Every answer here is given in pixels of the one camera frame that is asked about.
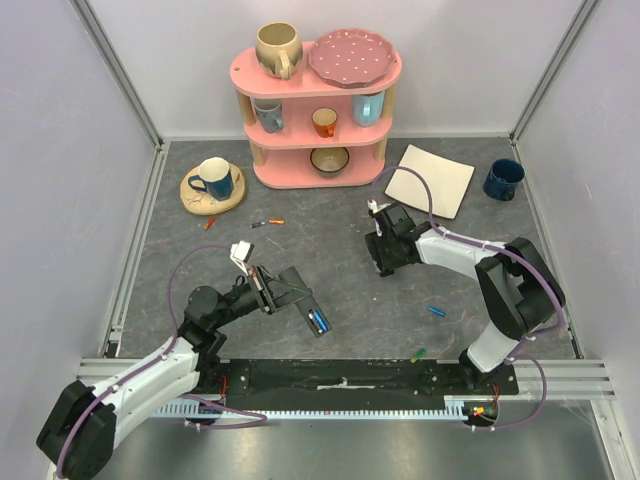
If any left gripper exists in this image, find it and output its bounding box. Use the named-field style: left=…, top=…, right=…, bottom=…
left=212, top=263, right=312, bottom=328

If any black remote control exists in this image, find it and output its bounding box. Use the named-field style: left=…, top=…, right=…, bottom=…
left=277, top=266, right=332, bottom=338

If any red orange battery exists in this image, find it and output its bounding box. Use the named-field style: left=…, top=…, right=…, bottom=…
left=203, top=217, right=216, bottom=230

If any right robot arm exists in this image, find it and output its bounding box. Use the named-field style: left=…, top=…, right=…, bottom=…
left=365, top=200, right=566, bottom=394

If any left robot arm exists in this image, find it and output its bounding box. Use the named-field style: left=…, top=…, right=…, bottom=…
left=36, top=266, right=331, bottom=479

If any blue metallic battery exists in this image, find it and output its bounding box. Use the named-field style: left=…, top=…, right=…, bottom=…
left=428, top=306, right=446, bottom=317

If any square white plate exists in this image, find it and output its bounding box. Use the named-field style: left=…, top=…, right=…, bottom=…
left=384, top=145, right=474, bottom=219

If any dark patterned bowl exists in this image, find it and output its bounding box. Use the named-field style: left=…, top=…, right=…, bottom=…
left=310, top=147, right=350, bottom=178

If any green battery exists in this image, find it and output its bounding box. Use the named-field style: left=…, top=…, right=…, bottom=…
left=410, top=348, right=426, bottom=363

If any beige round saucer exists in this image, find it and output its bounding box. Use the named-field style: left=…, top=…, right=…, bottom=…
left=180, top=164, right=247, bottom=216

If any dark blue mug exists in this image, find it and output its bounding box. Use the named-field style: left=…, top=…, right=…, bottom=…
left=483, top=159, right=525, bottom=201

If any light blue mug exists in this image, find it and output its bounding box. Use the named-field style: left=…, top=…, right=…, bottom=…
left=352, top=91, right=385, bottom=127

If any blue mug cream interior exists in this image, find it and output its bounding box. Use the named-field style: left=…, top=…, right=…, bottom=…
left=187, top=157, right=233, bottom=201

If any small orange cup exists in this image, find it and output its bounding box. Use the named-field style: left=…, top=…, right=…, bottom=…
left=311, top=107, right=338, bottom=138

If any pink three-tier shelf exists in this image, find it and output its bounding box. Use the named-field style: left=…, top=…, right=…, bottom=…
left=230, top=48, right=403, bottom=189

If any grey blue mug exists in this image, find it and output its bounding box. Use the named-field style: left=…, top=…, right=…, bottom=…
left=253, top=98, right=284, bottom=134

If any pink dotted plate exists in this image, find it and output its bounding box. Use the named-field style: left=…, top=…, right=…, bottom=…
left=308, top=28, right=397, bottom=89

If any beige ceramic mug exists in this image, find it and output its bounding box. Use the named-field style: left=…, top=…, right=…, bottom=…
left=255, top=22, right=304, bottom=81

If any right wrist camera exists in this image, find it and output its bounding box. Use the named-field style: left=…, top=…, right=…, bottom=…
left=367, top=199, right=389, bottom=237

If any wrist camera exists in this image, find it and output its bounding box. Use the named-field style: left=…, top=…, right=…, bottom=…
left=367, top=199, right=389, bottom=237
left=230, top=240, right=255, bottom=275

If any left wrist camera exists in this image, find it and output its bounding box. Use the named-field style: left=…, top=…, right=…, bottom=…
left=230, top=240, right=255, bottom=275

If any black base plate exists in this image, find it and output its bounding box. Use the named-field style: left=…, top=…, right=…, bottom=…
left=194, top=359, right=519, bottom=410

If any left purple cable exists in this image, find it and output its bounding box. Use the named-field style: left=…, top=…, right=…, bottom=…
left=54, top=242, right=271, bottom=479

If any purple cable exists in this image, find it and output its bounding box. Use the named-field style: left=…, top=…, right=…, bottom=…
left=369, top=166, right=571, bottom=431
left=54, top=242, right=271, bottom=479

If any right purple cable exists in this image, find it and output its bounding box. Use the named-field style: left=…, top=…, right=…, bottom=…
left=369, top=166, right=571, bottom=431

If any white cable duct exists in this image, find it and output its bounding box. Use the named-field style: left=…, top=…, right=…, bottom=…
left=151, top=398, right=468, bottom=421

